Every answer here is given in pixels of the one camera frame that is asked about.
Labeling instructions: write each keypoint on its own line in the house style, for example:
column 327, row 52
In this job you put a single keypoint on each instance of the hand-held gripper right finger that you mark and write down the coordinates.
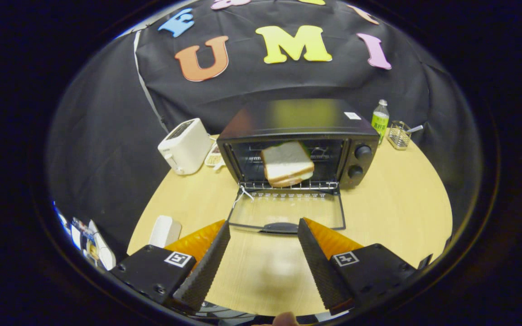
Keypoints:
column 320, row 267

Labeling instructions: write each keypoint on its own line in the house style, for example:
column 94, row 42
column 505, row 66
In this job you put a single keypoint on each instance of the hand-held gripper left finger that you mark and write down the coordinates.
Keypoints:
column 206, row 267

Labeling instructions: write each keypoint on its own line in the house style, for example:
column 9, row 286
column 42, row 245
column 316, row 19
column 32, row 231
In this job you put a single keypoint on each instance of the green label water bottle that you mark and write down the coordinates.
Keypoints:
column 379, row 122

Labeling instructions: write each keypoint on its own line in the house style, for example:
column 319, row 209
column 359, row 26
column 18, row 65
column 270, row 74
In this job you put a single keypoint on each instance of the black toaster oven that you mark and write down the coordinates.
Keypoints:
column 297, row 115

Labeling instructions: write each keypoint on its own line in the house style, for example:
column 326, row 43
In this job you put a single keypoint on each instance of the white bread toaster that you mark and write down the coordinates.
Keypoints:
column 186, row 145

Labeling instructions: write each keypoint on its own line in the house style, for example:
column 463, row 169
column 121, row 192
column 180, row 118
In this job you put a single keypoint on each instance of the metal spoon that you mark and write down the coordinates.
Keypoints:
column 415, row 129

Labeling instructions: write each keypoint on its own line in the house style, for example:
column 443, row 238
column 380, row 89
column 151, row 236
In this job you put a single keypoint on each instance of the white bread sandwich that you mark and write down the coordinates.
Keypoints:
column 286, row 160

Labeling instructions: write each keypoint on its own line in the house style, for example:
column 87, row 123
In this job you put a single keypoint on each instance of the white rectangular serving tray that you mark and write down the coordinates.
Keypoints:
column 165, row 231

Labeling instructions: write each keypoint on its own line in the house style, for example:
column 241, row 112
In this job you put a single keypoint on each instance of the white divided snack plate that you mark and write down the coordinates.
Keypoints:
column 213, row 160

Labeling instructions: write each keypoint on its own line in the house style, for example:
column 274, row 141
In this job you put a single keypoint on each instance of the white curved plastic tray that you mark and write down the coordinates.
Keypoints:
column 103, row 249

